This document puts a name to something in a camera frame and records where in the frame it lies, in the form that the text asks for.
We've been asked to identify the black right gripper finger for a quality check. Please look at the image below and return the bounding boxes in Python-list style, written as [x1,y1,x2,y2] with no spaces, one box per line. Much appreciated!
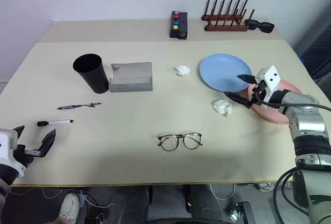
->
[237,73,260,85]
[224,91,253,110]

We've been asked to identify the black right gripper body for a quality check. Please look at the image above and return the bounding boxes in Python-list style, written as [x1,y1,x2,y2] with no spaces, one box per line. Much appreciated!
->
[247,79,268,108]

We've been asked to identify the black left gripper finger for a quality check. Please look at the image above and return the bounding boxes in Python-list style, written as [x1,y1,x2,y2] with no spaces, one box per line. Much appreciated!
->
[37,128,57,158]
[12,125,26,140]

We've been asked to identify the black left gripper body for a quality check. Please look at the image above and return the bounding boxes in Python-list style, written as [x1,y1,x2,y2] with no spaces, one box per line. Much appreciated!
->
[12,144,42,168]

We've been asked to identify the white paper ball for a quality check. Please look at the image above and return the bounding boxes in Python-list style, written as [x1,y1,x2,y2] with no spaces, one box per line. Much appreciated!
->
[212,99,233,117]
[173,64,191,77]

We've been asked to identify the blue plate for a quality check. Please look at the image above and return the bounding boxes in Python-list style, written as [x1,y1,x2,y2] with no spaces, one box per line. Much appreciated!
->
[199,53,253,93]

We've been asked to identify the grey glasses case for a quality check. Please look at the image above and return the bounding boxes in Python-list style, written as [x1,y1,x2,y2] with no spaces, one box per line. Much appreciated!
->
[108,62,154,94]

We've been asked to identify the white marker with black cap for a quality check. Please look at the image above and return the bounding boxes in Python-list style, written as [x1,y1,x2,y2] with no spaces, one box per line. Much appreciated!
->
[36,119,74,128]

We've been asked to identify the pink plate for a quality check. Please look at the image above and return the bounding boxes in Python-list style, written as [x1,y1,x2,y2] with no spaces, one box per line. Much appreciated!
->
[244,79,302,126]

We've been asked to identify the grey patterned pen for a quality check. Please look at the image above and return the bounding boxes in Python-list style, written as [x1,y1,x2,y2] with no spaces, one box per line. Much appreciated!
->
[56,101,102,111]

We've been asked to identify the black sunglasses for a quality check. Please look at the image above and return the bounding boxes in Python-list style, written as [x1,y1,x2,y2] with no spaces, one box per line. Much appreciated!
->
[244,19,276,34]

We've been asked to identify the brown wooden peg rack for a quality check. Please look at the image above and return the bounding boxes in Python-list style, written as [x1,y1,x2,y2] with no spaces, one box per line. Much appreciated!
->
[201,0,256,32]

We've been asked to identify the white shoe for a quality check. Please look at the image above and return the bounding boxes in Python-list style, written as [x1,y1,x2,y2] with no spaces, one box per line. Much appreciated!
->
[57,192,81,224]

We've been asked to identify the dark bulky background object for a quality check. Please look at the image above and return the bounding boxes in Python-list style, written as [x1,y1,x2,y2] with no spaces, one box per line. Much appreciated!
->
[300,21,331,80]

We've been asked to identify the black plastic cup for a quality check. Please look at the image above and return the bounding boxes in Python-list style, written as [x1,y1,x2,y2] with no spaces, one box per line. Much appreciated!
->
[72,53,110,95]

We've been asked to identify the black box with round hole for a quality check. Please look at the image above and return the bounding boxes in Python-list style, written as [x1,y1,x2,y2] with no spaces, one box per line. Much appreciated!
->
[177,11,188,40]

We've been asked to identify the black box with coloured buttons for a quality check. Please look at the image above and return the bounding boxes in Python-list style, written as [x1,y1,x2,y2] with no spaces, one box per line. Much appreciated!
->
[169,10,181,39]

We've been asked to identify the tortoiseshell eyeglasses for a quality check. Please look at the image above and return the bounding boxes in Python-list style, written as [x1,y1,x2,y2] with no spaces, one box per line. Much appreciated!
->
[157,131,204,152]

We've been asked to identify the dark rounded shape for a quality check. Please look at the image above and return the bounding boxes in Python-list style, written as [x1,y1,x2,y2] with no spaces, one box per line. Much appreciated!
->
[120,185,151,224]
[185,184,230,224]

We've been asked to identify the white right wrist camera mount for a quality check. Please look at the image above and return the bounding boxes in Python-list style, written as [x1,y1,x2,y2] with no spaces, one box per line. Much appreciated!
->
[254,65,281,109]

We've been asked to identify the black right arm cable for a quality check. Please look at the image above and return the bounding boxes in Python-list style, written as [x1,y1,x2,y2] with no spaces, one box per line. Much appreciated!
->
[254,92,331,112]
[272,166,312,224]

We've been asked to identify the white cable under table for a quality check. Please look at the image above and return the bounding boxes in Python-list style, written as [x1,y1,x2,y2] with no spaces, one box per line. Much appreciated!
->
[42,187,64,200]
[208,182,236,201]

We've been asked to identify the black floor bracket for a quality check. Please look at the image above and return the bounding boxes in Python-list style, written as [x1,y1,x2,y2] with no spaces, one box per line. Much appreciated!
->
[227,201,256,224]

